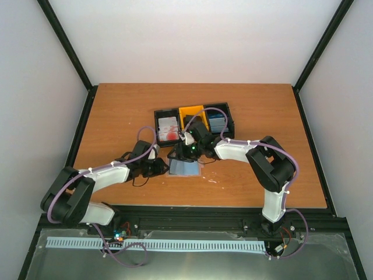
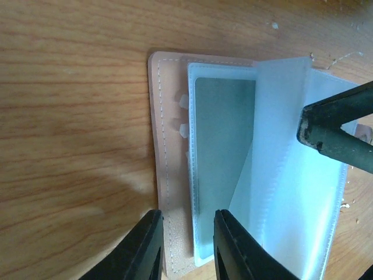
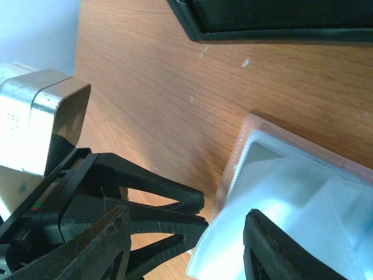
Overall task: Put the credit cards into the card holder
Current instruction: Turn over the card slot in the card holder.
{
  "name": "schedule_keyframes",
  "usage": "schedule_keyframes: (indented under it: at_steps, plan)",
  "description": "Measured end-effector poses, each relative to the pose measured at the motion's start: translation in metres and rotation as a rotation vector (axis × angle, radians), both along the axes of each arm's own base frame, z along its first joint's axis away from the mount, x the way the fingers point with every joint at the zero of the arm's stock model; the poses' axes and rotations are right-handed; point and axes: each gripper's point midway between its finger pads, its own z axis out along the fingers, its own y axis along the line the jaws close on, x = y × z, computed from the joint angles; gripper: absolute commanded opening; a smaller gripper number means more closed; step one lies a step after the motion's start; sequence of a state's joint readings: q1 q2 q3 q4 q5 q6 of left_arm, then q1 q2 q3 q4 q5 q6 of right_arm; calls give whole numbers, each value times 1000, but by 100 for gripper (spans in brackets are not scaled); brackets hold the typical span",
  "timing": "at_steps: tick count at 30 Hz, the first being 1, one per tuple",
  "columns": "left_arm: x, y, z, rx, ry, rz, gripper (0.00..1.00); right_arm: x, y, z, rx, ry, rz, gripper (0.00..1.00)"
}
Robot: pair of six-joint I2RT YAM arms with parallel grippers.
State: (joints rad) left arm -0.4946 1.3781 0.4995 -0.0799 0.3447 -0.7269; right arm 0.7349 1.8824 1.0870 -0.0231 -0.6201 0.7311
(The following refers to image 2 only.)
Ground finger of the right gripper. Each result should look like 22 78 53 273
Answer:
297 82 372 173

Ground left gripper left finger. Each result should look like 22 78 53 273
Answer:
80 209 164 279

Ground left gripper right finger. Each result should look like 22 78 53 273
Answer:
213 209 297 280

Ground pink leather card holder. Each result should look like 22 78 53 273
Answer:
148 51 372 279

